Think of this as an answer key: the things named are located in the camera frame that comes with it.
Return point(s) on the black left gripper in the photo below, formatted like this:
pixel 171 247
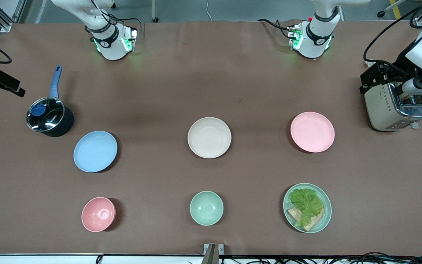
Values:
pixel 400 67

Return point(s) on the pink plate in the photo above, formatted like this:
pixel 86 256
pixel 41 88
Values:
pixel 312 132

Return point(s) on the blue plate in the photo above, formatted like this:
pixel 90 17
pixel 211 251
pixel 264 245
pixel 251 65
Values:
pixel 95 151

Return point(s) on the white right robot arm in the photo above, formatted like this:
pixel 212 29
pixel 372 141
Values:
pixel 112 47

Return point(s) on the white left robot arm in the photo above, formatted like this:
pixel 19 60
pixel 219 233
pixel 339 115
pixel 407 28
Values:
pixel 317 44

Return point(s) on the white toaster plug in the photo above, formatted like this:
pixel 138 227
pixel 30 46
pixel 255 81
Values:
pixel 369 63

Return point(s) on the silver beige toaster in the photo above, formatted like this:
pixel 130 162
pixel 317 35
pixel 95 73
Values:
pixel 383 110

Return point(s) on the glass lid with blue knob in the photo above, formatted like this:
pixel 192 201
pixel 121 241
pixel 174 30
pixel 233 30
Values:
pixel 50 117

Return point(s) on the black chair caster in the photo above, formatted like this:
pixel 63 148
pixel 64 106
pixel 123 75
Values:
pixel 381 14

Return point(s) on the green lit connector box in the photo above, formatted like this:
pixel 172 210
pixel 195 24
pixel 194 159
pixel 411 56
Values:
pixel 296 36
pixel 128 40

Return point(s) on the green lettuce leaf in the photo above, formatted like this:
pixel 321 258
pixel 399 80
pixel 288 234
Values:
pixel 306 203

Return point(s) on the brown table cover sheet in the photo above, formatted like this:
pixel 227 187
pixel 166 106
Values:
pixel 233 73

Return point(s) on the green plate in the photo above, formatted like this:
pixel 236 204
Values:
pixel 326 214

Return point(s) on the brown bread slice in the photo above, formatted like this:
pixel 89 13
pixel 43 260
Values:
pixel 315 222

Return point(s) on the pink bowl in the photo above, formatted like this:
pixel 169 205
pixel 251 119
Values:
pixel 98 214

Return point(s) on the white pole with caster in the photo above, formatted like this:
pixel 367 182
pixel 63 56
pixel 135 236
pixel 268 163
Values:
pixel 155 11

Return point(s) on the beige plate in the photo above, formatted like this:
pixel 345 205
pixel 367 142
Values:
pixel 209 137

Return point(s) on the green bowl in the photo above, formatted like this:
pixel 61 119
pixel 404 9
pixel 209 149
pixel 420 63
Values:
pixel 206 208

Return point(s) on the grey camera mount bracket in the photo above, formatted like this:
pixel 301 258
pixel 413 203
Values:
pixel 213 253

